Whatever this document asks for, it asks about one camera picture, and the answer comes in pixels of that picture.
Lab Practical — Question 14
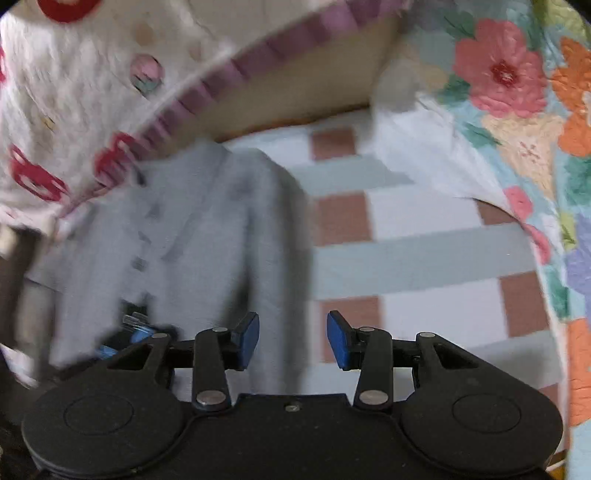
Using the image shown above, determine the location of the colourful floral quilt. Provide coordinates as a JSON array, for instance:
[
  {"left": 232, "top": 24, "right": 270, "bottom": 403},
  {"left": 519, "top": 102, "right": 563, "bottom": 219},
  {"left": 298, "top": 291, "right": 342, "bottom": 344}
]
[{"left": 372, "top": 1, "right": 590, "bottom": 479}]

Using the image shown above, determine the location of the grey knit cardigan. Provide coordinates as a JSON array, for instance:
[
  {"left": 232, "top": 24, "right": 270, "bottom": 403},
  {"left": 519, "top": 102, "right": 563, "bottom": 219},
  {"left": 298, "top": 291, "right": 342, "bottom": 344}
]
[{"left": 18, "top": 141, "right": 310, "bottom": 394}]

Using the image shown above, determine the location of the white quilt with red bears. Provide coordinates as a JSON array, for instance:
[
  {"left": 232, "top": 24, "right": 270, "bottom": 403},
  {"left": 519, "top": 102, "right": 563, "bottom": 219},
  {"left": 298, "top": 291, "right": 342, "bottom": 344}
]
[{"left": 1, "top": 1, "right": 410, "bottom": 233}]

